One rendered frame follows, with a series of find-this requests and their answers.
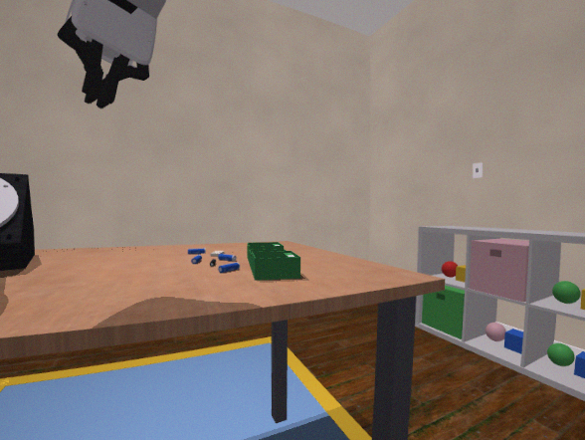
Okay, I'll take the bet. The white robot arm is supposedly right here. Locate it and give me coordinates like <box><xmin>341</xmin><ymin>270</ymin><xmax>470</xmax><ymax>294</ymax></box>
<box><xmin>0</xmin><ymin>0</ymin><xmax>166</xmax><ymax>227</ymax></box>

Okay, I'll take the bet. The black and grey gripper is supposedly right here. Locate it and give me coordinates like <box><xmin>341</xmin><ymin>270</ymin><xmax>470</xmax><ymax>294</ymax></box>
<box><xmin>58</xmin><ymin>0</ymin><xmax>157</xmax><ymax>109</ymax></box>

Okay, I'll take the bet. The green three-compartment bin rack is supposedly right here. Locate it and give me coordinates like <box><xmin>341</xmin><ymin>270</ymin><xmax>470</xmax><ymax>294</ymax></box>
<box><xmin>247</xmin><ymin>242</ymin><xmax>300</xmax><ymax>281</ymax></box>

